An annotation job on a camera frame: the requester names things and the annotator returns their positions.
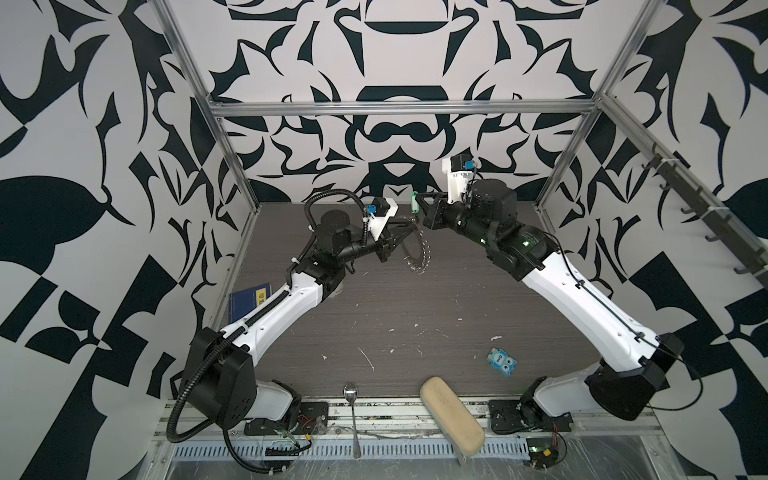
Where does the green key tag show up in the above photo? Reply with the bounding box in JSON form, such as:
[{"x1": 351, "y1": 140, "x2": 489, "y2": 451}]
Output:
[{"x1": 410, "y1": 192, "x2": 420, "y2": 214}]

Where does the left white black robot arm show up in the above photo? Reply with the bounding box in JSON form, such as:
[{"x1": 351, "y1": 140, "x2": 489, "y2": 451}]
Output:
[{"x1": 166, "y1": 210, "x2": 418, "y2": 443}]

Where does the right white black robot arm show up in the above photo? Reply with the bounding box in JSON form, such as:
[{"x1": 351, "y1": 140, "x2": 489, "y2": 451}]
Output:
[{"x1": 414, "y1": 179, "x2": 683, "y2": 421}]

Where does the blue owl toy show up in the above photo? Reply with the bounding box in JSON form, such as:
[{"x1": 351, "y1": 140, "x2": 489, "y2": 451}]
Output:
[{"x1": 486, "y1": 347, "x2": 517, "y2": 378}]

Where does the metal spoon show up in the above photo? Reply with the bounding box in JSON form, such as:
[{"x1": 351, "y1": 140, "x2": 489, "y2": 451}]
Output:
[{"x1": 343, "y1": 382, "x2": 362, "y2": 459}]

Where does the blue book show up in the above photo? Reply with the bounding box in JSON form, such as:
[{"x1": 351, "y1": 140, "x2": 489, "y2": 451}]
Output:
[{"x1": 227, "y1": 283, "x2": 272, "y2": 324}]

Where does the small circuit board left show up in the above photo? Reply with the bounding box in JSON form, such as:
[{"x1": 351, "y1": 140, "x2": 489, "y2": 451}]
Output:
[{"x1": 264, "y1": 436, "x2": 313, "y2": 457}]

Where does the small circuit board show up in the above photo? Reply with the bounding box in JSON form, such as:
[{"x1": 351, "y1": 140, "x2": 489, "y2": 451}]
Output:
[
  {"x1": 264, "y1": 436, "x2": 313, "y2": 457},
  {"x1": 525, "y1": 438, "x2": 568, "y2": 471}
]

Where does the small circuit board right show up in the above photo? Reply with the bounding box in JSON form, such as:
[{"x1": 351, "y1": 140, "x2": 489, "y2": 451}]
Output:
[{"x1": 525, "y1": 438, "x2": 568, "y2": 471}]

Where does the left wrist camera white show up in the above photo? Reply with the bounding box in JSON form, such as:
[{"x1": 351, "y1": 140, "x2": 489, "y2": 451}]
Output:
[{"x1": 363, "y1": 197, "x2": 398, "y2": 244}]

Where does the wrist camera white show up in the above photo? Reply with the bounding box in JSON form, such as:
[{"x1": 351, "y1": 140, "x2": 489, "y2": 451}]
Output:
[
  {"x1": 363, "y1": 197, "x2": 398, "y2": 244},
  {"x1": 441, "y1": 153, "x2": 477, "y2": 204}
]

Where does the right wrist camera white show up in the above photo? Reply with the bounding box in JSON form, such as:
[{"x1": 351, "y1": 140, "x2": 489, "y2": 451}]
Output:
[{"x1": 441, "y1": 153, "x2": 477, "y2": 204}]

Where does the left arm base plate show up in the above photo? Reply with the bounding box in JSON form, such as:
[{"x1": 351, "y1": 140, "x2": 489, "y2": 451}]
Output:
[{"x1": 244, "y1": 401, "x2": 329, "y2": 436}]

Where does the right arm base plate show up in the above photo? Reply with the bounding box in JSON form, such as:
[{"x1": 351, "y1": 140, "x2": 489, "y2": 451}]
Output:
[{"x1": 488, "y1": 399, "x2": 573, "y2": 435}]

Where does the wall hook rail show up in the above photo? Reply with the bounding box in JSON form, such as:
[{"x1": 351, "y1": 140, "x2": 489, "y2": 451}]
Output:
[{"x1": 643, "y1": 142, "x2": 767, "y2": 289}]

